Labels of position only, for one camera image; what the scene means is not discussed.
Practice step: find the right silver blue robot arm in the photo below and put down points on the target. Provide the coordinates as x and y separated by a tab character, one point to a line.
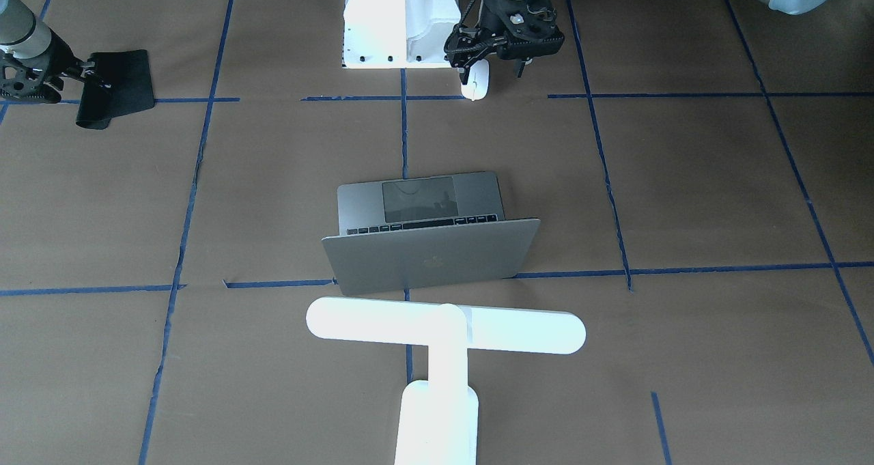
23	35

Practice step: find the black mouse pad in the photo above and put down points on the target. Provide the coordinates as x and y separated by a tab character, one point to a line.
132	90

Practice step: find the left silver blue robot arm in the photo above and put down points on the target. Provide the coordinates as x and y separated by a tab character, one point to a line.
470	16

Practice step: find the grey laptop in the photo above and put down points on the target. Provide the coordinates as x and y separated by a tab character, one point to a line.
416	233

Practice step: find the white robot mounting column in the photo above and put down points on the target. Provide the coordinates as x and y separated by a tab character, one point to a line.
396	34

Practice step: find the white computer mouse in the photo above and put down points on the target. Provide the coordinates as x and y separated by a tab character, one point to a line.
477	85

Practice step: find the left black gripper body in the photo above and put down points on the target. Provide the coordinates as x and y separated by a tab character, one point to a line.
458	46

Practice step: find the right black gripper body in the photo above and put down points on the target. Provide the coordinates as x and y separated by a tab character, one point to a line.
65	60

